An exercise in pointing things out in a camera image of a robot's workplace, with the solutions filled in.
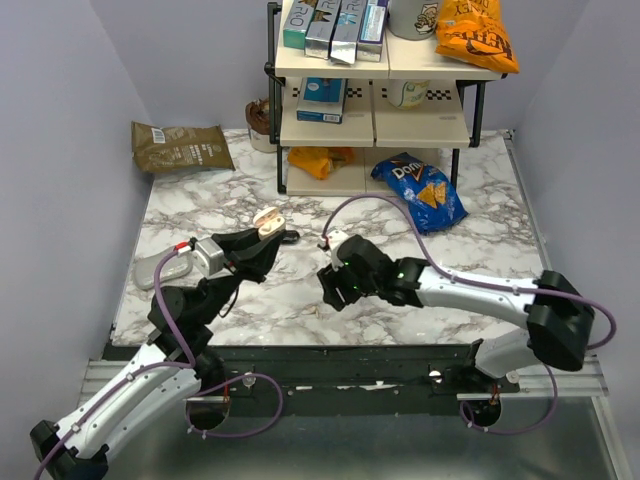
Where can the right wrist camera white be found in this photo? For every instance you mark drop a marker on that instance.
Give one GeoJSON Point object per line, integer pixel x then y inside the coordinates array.
{"type": "Point", "coordinates": [332, 240]}

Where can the blue box middle shelf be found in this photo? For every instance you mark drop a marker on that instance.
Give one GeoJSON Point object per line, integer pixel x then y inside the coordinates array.
{"type": "Point", "coordinates": [321, 100]}

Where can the brown coffee bag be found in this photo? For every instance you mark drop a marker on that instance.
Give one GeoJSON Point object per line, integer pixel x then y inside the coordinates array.
{"type": "Point", "coordinates": [158, 150]}

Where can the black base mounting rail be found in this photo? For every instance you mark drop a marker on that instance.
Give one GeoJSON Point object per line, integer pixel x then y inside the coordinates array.
{"type": "Point", "coordinates": [351, 380]}

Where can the teal toothpaste box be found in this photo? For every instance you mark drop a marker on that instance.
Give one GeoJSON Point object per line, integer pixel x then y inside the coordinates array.
{"type": "Point", "coordinates": [298, 22]}

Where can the white green cup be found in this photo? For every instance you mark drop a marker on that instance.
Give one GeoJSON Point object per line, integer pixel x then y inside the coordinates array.
{"type": "Point", "coordinates": [407, 94]}

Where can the aluminium frame rail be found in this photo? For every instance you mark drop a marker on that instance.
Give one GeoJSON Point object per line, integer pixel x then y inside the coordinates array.
{"type": "Point", "coordinates": [534, 382]}

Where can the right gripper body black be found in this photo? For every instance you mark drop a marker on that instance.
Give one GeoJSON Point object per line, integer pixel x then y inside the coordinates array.
{"type": "Point", "coordinates": [349, 286]}

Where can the white cup brown contents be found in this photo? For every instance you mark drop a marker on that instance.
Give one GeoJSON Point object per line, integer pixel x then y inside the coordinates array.
{"type": "Point", "coordinates": [258, 125]}

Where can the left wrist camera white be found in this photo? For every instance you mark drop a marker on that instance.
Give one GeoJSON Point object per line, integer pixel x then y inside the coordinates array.
{"type": "Point", "coordinates": [208, 257]}

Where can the silver toothpaste box left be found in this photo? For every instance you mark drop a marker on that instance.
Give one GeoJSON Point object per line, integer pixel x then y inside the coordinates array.
{"type": "Point", "coordinates": [320, 32]}

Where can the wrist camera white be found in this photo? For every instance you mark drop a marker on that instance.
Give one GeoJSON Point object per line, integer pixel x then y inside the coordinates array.
{"type": "Point", "coordinates": [208, 257]}
{"type": "Point", "coordinates": [332, 240]}

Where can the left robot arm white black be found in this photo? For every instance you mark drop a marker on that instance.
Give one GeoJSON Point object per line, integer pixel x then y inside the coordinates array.
{"type": "Point", "coordinates": [192, 282]}

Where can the white mug with cartoon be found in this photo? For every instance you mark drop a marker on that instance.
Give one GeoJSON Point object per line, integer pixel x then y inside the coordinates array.
{"type": "Point", "coordinates": [413, 19]}

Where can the beige earbud charging case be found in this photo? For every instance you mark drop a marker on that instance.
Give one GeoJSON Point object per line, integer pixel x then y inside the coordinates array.
{"type": "Point", "coordinates": [268, 222]}

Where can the black earbud charging case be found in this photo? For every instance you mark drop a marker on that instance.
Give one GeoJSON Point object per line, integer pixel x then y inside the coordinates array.
{"type": "Point", "coordinates": [290, 237]}

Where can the orange chip bag top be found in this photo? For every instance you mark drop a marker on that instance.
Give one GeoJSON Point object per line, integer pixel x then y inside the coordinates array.
{"type": "Point", "coordinates": [472, 31]}

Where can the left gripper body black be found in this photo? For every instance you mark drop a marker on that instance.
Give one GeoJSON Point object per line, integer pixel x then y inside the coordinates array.
{"type": "Point", "coordinates": [252, 270]}

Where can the beige shelf rack black frame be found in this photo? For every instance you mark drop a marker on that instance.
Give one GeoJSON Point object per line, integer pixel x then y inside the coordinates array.
{"type": "Point", "coordinates": [449, 118]}

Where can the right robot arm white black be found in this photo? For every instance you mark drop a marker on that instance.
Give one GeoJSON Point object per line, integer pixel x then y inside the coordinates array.
{"type": "Point", "coordinates": [552, 320]}

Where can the blue white toothpaste box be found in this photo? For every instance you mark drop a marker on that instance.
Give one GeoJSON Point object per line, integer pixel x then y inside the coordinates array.
{"type": "Point", "coordinates": [371, 37]}

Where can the small orange snack bag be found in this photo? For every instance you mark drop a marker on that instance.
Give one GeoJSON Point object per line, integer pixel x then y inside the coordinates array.
{"type": "Point", "coordinates": [320, 162]}

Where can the blue Doritos chip bag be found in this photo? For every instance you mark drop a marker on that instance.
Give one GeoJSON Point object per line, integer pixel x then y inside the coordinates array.
{"type": "Point", "coordinates": [431, 199]}

